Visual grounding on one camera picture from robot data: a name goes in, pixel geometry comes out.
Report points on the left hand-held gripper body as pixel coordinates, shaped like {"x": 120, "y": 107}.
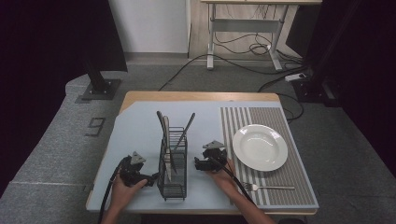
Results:
{"x": 130, "y": 172}

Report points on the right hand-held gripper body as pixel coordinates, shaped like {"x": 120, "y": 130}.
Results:
{"x": 214, "y": 154}

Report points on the person's left hand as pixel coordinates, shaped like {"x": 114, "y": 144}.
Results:
{"x": 123, "y": 194}

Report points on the person's right hand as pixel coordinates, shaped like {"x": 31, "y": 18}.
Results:
{"x": 229, "y": 182}

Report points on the dark slim utensil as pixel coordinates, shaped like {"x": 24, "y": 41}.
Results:
{"x": 186, "y": 127}

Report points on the light blue table mat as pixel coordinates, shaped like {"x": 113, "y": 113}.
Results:
{"x": 137, "y": 130}

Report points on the white plate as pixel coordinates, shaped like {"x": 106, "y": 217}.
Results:
{"x": 260, "y": 147}

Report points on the black floor marking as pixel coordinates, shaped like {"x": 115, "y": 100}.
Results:
{"x": 96, "y": 126}

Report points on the wooden table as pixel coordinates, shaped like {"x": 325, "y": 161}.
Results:
{"x": 199, "y": 95}

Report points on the silver fork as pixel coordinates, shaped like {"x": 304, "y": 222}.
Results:
{"x": 274, "y": 187}

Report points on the grey striped placemat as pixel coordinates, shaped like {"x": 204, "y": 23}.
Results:
{"x": 295, "y": 174}

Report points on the white power strip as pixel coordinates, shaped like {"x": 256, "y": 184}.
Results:
{"x": 295, "y": 76}

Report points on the dark curtain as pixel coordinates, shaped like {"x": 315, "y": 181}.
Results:
{"x": 370, "y": 77}
{"x": 34, "y": 77}

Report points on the black stand with base plate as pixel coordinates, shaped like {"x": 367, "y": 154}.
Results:
{"x": 99, "y": 85}

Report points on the white desk frame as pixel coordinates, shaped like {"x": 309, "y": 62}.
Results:
{"x": 246, "y": 25}

